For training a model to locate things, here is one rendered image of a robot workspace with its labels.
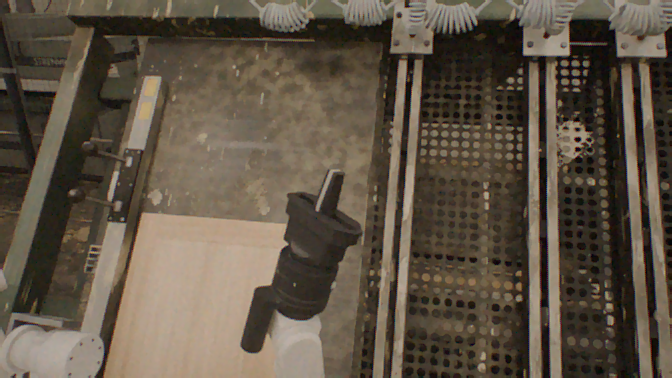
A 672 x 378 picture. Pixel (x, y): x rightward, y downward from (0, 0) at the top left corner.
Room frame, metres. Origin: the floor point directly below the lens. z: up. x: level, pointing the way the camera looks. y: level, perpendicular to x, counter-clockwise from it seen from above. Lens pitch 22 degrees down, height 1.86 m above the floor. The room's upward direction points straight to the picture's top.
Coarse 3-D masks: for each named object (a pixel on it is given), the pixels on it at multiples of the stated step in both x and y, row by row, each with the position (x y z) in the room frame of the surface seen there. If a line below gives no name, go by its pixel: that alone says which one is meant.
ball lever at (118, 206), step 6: (72, 192) 1.03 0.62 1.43; (78, 192) 1.03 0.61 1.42; (84, 192) 1.04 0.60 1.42; (72, 198) 1.02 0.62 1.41; (78, 198) 1.03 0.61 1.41; (84, 198) 1.04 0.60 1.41; (90, 198) 1.06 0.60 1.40; (102, 204) 1.07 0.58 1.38; (108, 204) 1.08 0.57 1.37; (114, 204) 1.09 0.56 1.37; (120, 204) 1.10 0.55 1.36; (114, 210) 1.09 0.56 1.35; (120, 210) 1.09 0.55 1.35
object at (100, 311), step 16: (144, 80) 1.34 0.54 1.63; (160, 80) 1.33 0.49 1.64; (144, 96) 1.31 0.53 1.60; (160, 96) 1.32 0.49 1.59; (160, 112) 1.31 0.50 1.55; (144, 128) 1.24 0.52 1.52; (128, 144) 1.22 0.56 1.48; (144, 144) 1.21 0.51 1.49; (144, 160) 1.20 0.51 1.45; (144, 176) 1.19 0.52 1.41; (112, 224) 1.08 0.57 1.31; (128, 224) 1.09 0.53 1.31; (112, 240) 1.06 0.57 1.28; (128, 240) 1.08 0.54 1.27; (112, 256) 1.03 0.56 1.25; (96, 272) 1.01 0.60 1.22; (112, 272) 1.00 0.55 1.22; (96, 288) 0.98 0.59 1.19; (112, 288) 0.99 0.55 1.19; (96, 304) 0.96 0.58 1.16; (112, 304) 0.97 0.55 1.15; (96, 320) 0.94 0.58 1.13; (112, 320) 0.96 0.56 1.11
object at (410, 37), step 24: (432, 0) 1.28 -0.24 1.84; (408, 24) 1.16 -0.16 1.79; (408, 48) 1.20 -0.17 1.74; (408, 72) 1.21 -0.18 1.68; (408, 96) 1.20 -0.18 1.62; (408, 120) 1.16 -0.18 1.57; (408, 144) 1.08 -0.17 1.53; (408, 168) 1.04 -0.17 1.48; (408, 192) 1.01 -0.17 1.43; (408, 216) 0.97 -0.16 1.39; (384, 240) 0.94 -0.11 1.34; (408, 240) 0.94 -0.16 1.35; (384, 264) 0.91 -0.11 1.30; (408, 264) 0.90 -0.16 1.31; (384, 288) 0.88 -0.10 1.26; (384, 312) 0.84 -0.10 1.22; (384, 336) 0.81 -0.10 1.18; (384, 360) 0.81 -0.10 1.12
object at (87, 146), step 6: (84, 144) 1.10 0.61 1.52; (90, 144) 1.11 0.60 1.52; (96, 144) 1.12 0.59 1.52; (84, 150) 1.10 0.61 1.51; (90, 150) 1.10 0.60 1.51; (96, 150) 1.11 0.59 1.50; (90, 156) 1.10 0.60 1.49; (108, 156) 1.14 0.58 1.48; (114, 156) 1.15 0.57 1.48; (126, 162) 1.16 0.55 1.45; (132, 162) 1.17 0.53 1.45
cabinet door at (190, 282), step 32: (160, 224) 1.09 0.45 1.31; (192, 224) 1.08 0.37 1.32; (224, 224) 1.07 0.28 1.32; (256, 224) 1.05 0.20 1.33; (160, 256) 1.04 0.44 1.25; (192, 256) 1.03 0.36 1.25; (224, 256) 1.02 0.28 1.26; (256, 256) 1.01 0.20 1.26; (128, 288) 0.99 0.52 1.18; (160, 288) 0.99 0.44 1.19; (192, 288) 0.98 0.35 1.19; (224, 288) 0.97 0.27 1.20; (128, 320) 0.94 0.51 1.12; (160, 320) 0.94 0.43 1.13; (192, 320) 0.93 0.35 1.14; (224, 320) 0.92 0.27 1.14; (128, 352) 0.90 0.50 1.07; (160, 352) 0.89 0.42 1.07; (192, 352) 0.88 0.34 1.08; (224, 352) 0.87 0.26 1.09
